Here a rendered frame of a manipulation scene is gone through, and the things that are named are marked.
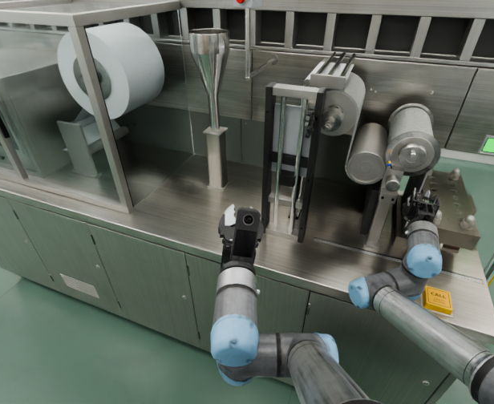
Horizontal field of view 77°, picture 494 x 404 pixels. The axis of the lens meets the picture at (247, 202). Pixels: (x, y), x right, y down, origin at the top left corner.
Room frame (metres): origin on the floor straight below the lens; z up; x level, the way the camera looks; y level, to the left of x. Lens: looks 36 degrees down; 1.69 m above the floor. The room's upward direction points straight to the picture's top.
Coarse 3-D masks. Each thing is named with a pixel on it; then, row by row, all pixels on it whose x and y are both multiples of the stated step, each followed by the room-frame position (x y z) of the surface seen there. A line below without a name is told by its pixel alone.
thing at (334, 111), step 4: (328, 108) 0.92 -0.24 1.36; (332, 108) 0.91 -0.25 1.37; (336, 108) 0.91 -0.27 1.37; (340, 108) 0.92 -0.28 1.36; (324, 112) 0.90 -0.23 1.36; (328, 112) 0.89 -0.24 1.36; (332, 112) 0.89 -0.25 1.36; (336, 112) 0.88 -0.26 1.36; (340, 112) 0.90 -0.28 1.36; (324, 116) 0.89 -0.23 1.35; (328, 116) 0.89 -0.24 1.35; (332, 116) 0.88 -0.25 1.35; (336, 116) 0.88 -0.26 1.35; (340, 116) 0.88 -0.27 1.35; (324, 120) 0.89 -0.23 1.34; (336, 120) 0.88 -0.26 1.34; (340, 120) 0.88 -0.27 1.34; (336, 124) 0.88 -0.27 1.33; (340, 124) 0.88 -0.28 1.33; (336, 128) 0.88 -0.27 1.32
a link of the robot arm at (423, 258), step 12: (408, 240) 0.60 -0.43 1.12; (420, 240) 0.58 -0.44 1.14; (432, 240) 0.57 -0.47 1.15; (408, 252) 0.56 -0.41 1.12; (420, 252) 0.54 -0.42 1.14; (432, 252) 0.53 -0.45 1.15; (408, 264) 0.53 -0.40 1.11; (420, 264) 0.52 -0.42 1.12; (432, 264) 0.51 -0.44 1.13; (420, 276) 0.51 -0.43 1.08; (432, 276) 0.51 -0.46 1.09
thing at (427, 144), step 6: (408, 138) 0.85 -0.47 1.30; (414, 138) 0.84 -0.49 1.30; (420, 138) 0.83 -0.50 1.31; (396, 144) 0.85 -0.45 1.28; (402, 144) 0.85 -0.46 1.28; (426, 144) 0.83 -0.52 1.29; (396, 150) 0.85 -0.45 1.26; (426, 150) 0.83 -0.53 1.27; (432, 150) 0.82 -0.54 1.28; (396, 156) 0.85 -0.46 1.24; (432, 156) 0.82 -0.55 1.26; (396, 162) 0.85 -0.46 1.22; (426, 162) 0.82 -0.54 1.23; (408, 168) 0.83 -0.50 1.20; (414, 168) 0.83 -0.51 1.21; (420, 168) 0.82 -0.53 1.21
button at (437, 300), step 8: (432, 288) 0.60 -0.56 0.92; (424, 296) 0.58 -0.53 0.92; (432, 296) 0.57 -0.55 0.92; (440, 296) 0.57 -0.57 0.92; (448, 296) 0.57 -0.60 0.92; (424, 304) 0.55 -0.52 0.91; (432, 304) 0.54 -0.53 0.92; (440, 304) 0.54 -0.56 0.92; (448, 304) 0.54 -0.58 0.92; (440, 312) 0.53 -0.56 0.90; (448, 312) 0.53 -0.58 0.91
